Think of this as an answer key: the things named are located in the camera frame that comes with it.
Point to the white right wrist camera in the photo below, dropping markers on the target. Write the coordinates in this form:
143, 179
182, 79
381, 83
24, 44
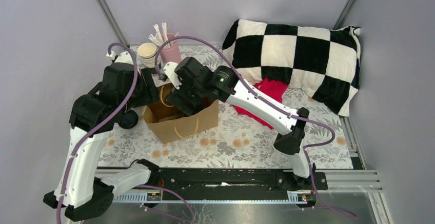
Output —
167, 72

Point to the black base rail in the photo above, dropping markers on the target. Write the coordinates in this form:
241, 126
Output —
232, 185

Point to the checkered black white pillow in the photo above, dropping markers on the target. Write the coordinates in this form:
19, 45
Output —
324, 63

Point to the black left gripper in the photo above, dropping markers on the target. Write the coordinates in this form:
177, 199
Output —
151, 90

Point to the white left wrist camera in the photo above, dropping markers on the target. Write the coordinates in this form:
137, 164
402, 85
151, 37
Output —
123, 57

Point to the stack of paper cups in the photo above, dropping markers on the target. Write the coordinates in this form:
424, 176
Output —
147, 53

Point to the brown paper bag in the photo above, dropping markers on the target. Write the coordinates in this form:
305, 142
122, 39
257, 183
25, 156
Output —
169, 124

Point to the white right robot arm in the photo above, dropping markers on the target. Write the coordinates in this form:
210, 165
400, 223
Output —
288, 122

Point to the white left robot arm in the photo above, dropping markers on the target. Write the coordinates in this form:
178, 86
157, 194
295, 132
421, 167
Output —
81, 195

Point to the stack of black lids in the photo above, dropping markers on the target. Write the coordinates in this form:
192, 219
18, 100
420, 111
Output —
128, 120

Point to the red cloth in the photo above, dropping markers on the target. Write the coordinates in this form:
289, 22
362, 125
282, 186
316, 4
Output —
274, 89

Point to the pink cup holder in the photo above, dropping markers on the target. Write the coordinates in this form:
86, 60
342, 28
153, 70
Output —
171, 53

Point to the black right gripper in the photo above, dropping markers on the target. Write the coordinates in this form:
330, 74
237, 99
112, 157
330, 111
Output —
176, 97

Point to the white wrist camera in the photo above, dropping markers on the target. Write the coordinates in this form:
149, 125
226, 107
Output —
167, 72
123, 57

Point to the floral table mat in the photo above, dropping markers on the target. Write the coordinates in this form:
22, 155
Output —
238, 141

